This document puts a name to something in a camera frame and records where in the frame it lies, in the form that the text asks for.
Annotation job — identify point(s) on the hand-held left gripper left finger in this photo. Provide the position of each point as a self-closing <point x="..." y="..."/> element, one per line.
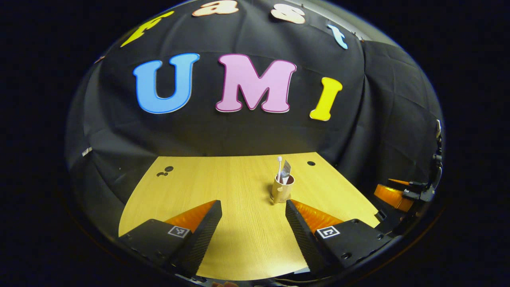
<point x="205" y="239"/>

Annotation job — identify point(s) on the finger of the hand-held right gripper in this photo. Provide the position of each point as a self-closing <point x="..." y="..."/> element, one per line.
<point x="392" y="197"/>

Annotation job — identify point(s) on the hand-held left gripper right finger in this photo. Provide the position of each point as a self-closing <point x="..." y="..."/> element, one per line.
<point x="305" y="243"/>

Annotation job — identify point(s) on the beige cup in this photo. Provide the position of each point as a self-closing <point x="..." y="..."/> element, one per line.
<point x="280" y="190"/>

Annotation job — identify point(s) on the white toothpaste tube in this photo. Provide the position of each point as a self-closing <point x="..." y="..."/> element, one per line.
<point x="286" y="170"/>

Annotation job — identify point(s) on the pink toothbrush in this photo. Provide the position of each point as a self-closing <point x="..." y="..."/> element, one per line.
<point x="279" y="167"/>

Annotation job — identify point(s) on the wooden desktop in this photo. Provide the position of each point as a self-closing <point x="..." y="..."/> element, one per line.
<point x="239" y="191"/>

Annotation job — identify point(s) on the black backdrop cloth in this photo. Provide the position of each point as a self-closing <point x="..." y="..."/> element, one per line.
<point x="239" y="131"/>

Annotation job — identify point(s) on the silver clip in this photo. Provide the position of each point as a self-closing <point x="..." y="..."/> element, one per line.
<point x="86" y="151"/>

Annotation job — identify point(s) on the red-brown clip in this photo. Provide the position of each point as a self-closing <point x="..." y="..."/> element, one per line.
<point x="99" y="59"/>

